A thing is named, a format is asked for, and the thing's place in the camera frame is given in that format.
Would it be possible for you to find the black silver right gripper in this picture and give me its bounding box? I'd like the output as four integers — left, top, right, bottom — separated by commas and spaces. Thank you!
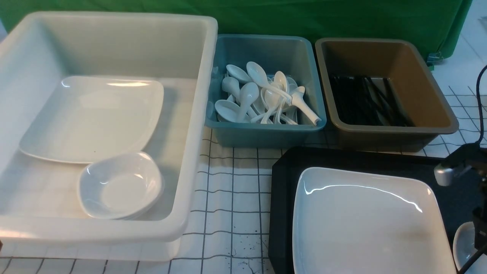
434, 143, 487, 252

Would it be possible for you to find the large white square plate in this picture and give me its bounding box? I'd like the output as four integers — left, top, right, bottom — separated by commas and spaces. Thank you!
292, 167, 457, 274

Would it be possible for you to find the white square plate in tub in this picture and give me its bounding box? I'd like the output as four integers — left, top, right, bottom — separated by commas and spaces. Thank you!
19, 76, 165, 164

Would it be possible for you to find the black serving tray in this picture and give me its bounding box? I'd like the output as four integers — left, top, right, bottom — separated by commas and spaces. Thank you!
268, 147, 482, 274

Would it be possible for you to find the small white bowl front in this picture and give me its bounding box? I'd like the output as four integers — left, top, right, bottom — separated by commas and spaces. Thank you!
452, 222, 487, 274

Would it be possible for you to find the brown plastic bin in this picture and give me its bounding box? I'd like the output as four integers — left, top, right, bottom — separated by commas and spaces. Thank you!
315, 38, 459, 152

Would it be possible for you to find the metal clamp on backdrop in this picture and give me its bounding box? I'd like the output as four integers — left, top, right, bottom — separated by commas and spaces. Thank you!
426, 52, 445, 67

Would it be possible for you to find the black chopsticks pile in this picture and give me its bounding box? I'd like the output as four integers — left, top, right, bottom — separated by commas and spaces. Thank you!
328, 73, 414, 127

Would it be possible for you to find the green backdrop cloth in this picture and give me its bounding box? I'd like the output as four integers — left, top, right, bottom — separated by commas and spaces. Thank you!
1, 0, 472, 59

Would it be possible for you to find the blue plastic bin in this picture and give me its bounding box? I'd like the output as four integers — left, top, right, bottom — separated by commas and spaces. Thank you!
205, 34, 327, 149

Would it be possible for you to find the white spoon centre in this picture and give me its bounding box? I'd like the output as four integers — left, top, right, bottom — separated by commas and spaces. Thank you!
236, 82, 259, 123

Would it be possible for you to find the white spoon front left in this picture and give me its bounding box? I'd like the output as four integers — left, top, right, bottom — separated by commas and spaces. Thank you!
215, 100, 250, 123

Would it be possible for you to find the white spoon back left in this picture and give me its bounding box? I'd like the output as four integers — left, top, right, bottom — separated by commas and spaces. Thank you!
226, 64, 252, 84

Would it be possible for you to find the small white bowl in tub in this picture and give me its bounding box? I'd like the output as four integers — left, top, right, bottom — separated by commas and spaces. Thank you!
117, 177, 165, 220

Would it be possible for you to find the large white plastic tub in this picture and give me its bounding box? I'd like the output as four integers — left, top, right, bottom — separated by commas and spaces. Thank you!
0, 11, 218, 261

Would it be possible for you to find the black cable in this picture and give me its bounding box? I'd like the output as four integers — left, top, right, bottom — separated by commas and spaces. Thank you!
458, 65, 487, 274

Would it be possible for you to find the white spoon with upright handle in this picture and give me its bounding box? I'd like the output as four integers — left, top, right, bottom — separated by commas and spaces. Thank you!
290, 86, 321, 126

